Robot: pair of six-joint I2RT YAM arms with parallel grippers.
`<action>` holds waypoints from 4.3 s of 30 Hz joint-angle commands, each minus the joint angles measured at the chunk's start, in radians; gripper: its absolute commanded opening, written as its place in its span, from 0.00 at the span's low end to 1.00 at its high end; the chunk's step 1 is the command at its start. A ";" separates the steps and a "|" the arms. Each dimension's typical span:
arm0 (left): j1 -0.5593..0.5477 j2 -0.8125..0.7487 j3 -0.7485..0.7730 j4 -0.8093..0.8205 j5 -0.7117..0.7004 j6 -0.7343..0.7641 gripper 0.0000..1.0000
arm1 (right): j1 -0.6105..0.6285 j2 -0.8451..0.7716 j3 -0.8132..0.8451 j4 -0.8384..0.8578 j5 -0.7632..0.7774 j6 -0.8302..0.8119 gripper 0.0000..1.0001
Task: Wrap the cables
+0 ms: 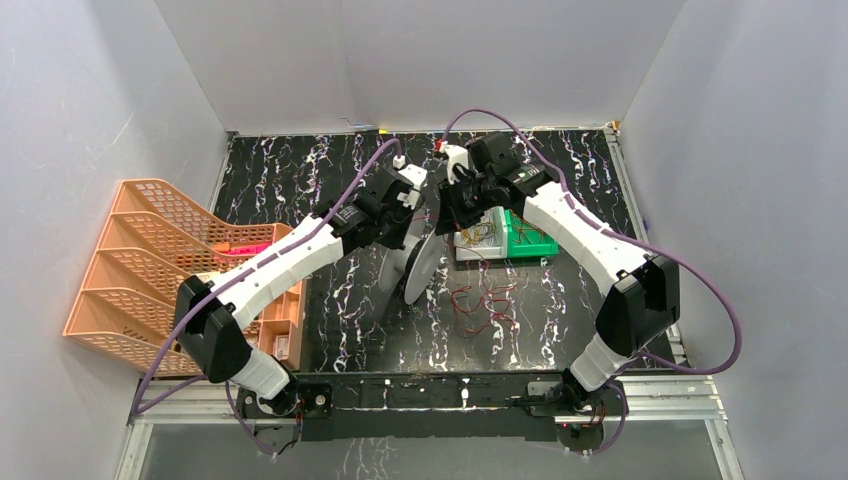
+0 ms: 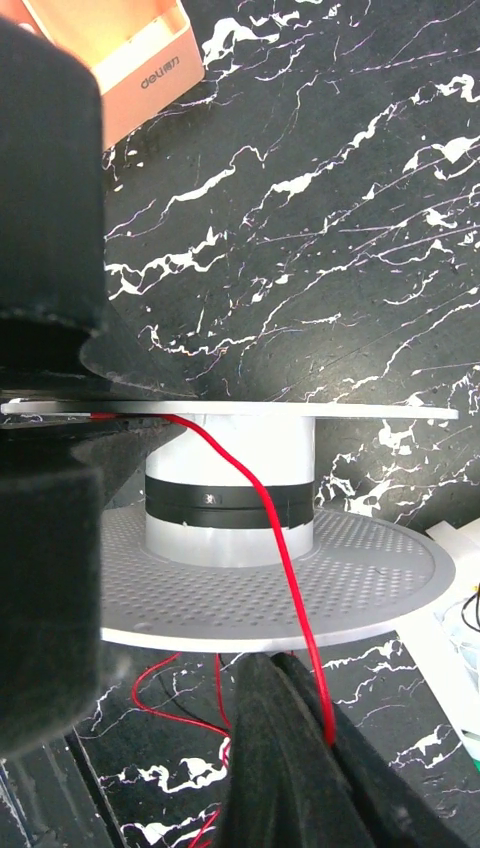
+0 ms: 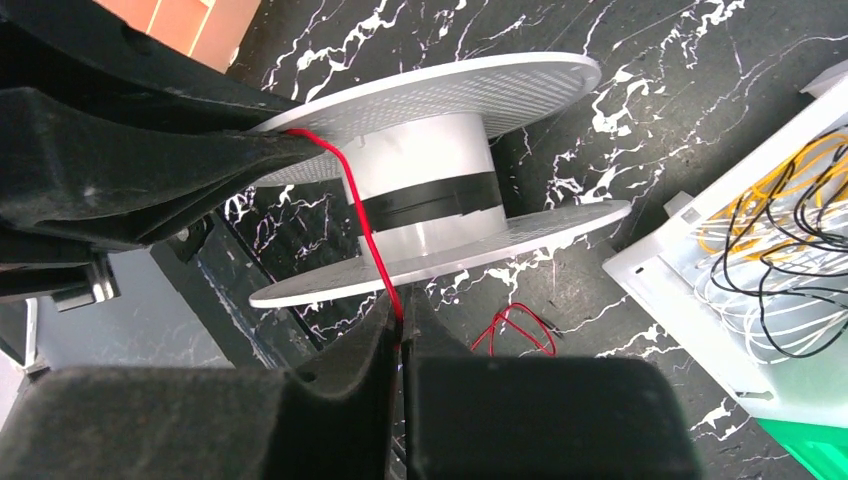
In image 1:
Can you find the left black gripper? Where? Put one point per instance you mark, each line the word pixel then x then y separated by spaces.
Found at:
pixel 403 216

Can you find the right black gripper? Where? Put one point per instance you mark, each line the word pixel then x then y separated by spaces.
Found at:
pixel 450 217

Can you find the white perforated cable spool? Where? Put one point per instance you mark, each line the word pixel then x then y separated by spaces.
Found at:
pixel 412 267

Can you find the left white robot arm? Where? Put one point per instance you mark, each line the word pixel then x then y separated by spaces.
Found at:
pixel 211 317

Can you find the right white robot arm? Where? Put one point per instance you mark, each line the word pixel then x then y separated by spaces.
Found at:
pixel 640 289

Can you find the white parts bin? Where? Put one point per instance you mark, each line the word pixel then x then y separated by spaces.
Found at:
pixel 485 240

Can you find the green parts bin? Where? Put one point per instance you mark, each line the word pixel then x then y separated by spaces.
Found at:
pixel 524 240

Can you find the pink marker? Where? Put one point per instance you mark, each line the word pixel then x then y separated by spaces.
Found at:
pixel 240 249

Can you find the orange file organizer rack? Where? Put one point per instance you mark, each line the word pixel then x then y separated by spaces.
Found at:
pixel 154 237

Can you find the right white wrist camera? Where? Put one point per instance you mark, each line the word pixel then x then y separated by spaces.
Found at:
pixel 457 161

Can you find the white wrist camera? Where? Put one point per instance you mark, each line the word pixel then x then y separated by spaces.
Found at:
pixel 457 161
pixel 413 179

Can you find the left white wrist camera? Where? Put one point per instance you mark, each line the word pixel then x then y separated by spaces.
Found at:
pixel 413 179

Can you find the aluminium frame rail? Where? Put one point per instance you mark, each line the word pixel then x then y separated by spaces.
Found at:
pixel 193 433

